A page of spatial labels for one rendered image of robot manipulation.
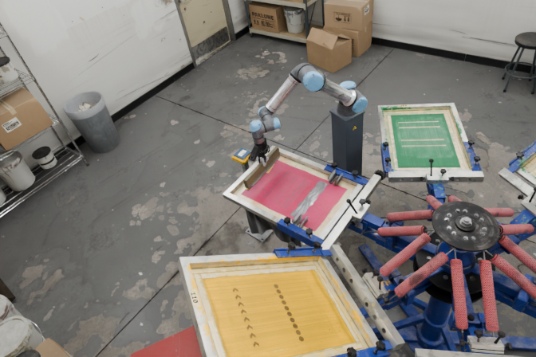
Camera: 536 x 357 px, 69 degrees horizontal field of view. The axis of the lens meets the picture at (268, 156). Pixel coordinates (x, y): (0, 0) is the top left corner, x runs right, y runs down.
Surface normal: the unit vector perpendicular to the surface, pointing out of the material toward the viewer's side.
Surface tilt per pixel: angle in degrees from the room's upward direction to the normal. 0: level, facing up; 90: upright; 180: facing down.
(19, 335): 0
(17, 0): 90
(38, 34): 90
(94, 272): 0
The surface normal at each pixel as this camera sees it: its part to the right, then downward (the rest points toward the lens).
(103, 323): -0.14, -0.73
